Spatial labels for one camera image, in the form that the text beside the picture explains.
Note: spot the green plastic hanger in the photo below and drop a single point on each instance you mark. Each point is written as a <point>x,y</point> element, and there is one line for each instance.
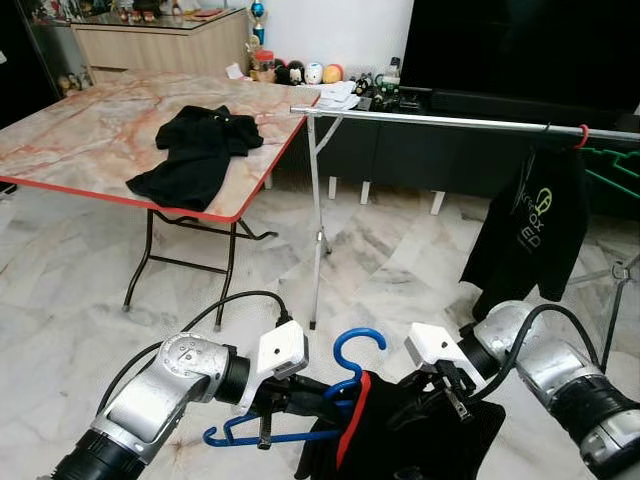
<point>610,155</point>

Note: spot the black red round plush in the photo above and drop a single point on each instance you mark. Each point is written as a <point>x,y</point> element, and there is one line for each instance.
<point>281,73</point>

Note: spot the pink tissue pack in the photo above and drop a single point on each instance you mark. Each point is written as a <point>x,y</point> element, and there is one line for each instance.
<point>237,72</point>

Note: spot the black plastic hanger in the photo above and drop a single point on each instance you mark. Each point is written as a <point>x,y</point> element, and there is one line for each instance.
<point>548,127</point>

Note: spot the black TV console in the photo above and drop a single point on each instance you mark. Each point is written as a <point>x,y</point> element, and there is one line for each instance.
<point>420,160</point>

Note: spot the silver metal clothes rack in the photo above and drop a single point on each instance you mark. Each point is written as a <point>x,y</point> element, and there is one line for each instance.
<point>450,121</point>

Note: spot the blue plastic hanger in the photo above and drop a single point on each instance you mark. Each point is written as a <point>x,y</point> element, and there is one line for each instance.
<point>358,333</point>

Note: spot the marble pattern folding table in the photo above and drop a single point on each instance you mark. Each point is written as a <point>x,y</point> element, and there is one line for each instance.
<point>90,140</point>

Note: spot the large black television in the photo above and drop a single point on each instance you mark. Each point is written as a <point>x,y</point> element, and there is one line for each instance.
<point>520,45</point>

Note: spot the black white round plush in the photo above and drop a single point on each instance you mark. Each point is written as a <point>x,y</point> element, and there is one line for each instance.
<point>297,73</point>

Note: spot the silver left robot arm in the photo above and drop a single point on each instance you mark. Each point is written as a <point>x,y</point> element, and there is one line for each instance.
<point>150,400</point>

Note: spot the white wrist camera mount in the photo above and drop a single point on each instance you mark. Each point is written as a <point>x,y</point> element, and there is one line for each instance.
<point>440,345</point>
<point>280,350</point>

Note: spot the black shirt with red collar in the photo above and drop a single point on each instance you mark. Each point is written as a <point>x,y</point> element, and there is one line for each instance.
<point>400,450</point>

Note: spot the light wooden cabinet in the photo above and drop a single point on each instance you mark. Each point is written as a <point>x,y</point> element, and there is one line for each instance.
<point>160,50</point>

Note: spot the red plastic hanger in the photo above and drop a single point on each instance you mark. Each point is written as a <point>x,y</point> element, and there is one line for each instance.
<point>585,130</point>

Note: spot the dark glass display cabinet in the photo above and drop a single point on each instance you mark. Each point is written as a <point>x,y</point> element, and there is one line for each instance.
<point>20,60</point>

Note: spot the blue and gold trophy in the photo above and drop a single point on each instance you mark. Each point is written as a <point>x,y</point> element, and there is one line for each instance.
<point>257,12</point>

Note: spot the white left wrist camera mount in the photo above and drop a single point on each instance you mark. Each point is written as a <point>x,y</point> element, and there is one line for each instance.
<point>280,350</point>

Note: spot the orange round plush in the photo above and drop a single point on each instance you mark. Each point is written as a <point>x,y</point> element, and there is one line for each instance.
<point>332,73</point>

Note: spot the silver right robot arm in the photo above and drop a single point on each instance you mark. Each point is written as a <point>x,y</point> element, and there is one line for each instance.
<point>560,370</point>

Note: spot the clear jar red lid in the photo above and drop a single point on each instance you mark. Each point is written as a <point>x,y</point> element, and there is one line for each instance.
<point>262,68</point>

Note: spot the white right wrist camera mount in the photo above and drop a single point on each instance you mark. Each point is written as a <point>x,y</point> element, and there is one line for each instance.
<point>440,345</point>

